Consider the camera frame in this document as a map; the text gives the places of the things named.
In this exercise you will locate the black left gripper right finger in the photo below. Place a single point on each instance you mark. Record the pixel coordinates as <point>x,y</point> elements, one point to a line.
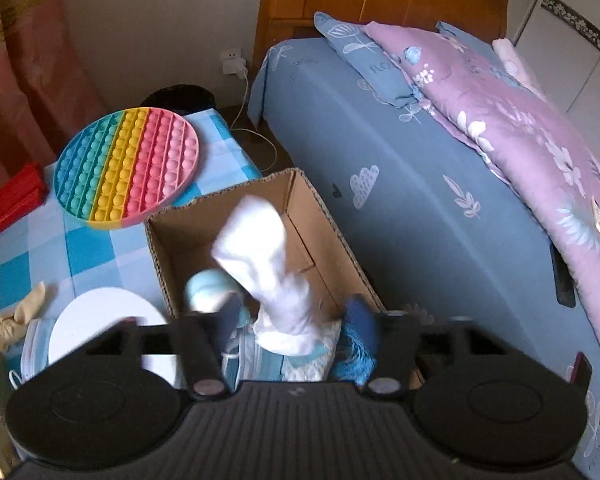
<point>402,359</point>

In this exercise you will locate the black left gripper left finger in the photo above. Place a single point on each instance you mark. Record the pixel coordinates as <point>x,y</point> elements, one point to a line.
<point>197,340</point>

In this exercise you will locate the white knotted sock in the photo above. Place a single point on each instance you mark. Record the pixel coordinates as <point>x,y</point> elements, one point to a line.
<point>251,247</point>

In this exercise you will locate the blue yarn tassel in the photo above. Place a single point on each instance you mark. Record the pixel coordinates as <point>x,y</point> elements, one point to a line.
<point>352,354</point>

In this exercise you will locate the folded cloth in box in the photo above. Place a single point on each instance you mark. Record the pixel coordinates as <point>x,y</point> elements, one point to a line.
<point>244,359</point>

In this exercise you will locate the light blue white ball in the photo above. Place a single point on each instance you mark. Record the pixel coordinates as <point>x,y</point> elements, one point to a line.
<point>207,290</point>

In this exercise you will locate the brown cardboard box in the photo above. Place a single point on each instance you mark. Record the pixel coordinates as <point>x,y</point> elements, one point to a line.
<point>180,240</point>

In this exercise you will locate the blue bed sheet mattress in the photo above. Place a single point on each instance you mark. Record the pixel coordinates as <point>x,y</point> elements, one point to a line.
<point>437,234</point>

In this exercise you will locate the white round plate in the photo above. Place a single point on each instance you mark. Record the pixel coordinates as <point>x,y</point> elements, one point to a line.
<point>93,312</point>

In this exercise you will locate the blue white checkered tablecloth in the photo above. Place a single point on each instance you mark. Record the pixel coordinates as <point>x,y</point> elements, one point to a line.
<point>71,258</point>

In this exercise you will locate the black phone on bed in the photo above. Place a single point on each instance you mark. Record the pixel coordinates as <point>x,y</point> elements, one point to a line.
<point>565,293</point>

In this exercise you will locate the rainbow round pop-it toy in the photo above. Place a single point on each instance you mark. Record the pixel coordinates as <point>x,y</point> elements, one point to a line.
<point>125,166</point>

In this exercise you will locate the beige knotted cloth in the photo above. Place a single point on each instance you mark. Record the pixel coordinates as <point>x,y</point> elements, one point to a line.
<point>13,327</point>

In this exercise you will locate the purple floral quilt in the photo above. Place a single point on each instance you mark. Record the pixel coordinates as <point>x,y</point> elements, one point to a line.
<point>534,146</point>

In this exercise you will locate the red folded hand fan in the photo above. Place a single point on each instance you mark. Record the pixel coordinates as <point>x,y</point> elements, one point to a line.
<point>23,193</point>

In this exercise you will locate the black object behind table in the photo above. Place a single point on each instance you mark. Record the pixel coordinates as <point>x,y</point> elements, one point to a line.
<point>182,99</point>

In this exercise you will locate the pink curtain with gold trim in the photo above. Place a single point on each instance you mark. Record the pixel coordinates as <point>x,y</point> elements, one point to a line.
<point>45,95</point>

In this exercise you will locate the blue patterned pillow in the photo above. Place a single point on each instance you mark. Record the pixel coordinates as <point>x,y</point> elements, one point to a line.
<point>368,59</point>

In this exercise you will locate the white wardrobe with black trim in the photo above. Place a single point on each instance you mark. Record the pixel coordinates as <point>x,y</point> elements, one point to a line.
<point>560,41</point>

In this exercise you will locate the white wall charger plug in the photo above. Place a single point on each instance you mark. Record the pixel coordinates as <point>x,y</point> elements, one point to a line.
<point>233,63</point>

